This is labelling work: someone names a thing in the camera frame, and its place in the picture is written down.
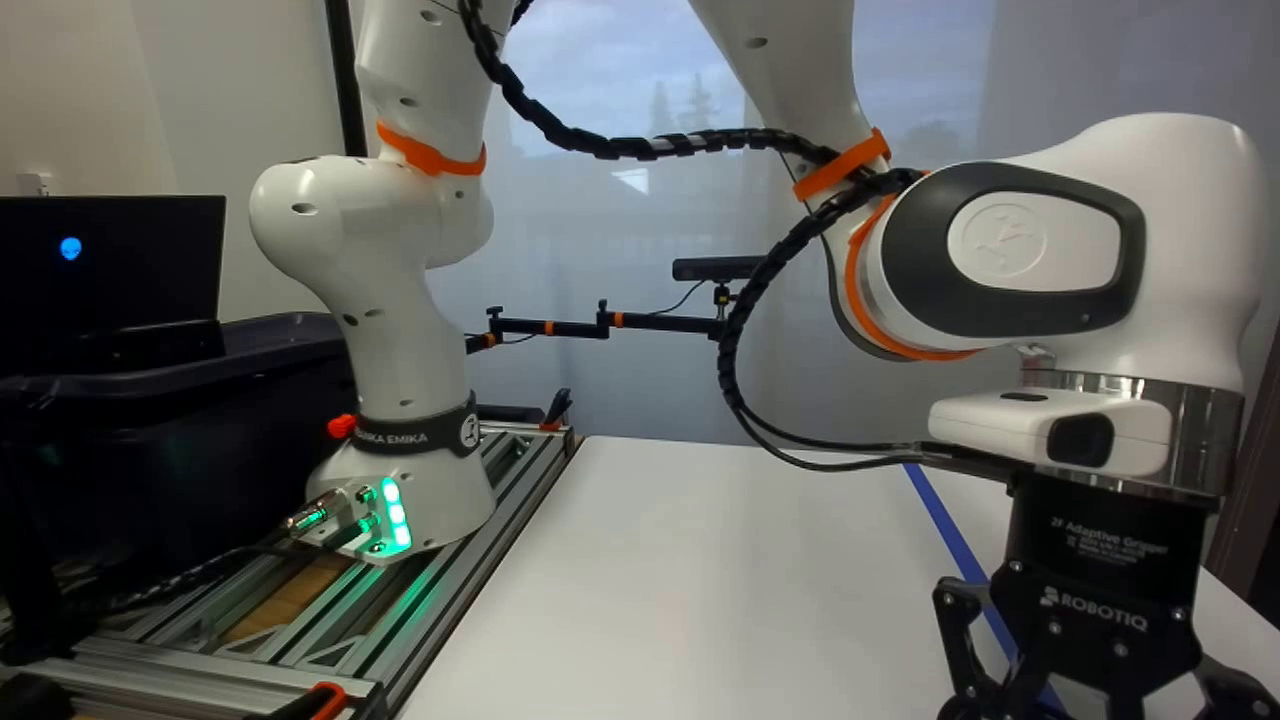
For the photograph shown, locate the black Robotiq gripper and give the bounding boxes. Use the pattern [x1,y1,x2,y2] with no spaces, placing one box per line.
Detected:
[929,473,1280,720]

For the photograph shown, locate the long blue tape line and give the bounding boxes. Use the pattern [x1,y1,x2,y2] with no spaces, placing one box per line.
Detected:
[900,460,1071,720]

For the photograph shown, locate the black boom bar orange clamps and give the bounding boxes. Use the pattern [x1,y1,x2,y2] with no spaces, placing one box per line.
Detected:
[462,300,735,359]

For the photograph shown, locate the large black storage bin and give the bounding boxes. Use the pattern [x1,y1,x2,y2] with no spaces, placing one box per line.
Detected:
[0,311,369,631]

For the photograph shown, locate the black vertical pole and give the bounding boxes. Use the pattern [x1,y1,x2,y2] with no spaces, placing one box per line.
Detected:
[324,0,373,159]

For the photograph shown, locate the black screen with blue light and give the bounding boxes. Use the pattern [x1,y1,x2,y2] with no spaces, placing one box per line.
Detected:
[0,193,232,381]

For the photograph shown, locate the black bar-shaped camera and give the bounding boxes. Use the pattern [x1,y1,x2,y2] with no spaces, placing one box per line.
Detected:
[668,252,770,290]

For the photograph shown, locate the orange cable strap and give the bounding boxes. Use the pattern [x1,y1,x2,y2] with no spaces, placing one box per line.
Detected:
[787,126,896,210]

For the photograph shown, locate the aluminium rail base frame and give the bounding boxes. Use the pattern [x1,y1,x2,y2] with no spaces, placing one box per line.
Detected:
[0,419,583,720]

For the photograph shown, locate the black cable chain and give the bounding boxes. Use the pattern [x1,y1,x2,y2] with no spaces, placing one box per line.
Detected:
[454,0,941,481]

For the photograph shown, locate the orange rail end clamp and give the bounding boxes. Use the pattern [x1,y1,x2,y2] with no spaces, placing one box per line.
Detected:
[303,677,357,720]

